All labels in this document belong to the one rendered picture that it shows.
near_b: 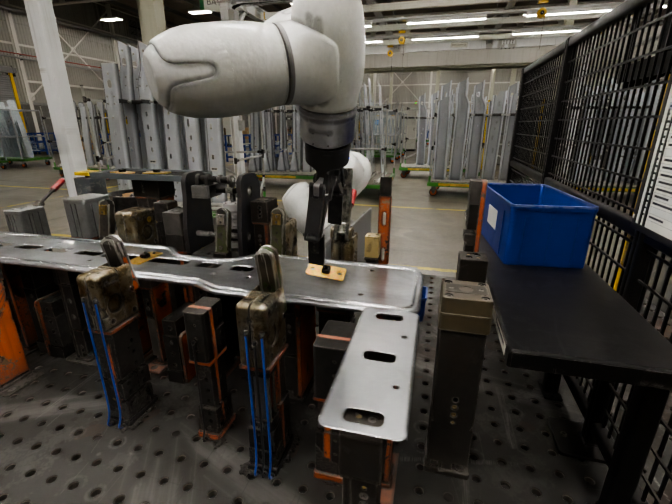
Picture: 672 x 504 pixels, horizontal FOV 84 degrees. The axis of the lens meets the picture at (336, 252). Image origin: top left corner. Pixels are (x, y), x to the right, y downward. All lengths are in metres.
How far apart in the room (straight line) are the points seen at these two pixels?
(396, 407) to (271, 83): 0.42
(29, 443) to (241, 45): 0.87
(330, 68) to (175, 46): 0.19
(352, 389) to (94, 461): 0.60
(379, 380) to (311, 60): 0.42
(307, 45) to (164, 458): 0.77
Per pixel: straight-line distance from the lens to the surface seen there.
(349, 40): 0.56
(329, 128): 0.59
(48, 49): 4.80
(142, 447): 0.93
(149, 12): 8.84
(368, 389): 0.50
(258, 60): 0.51
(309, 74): 0.54
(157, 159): 5.70
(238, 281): 0.81
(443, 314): 0.62
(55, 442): 1.03
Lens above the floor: 1.31
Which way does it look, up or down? 19 degrees down
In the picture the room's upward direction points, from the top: straight up
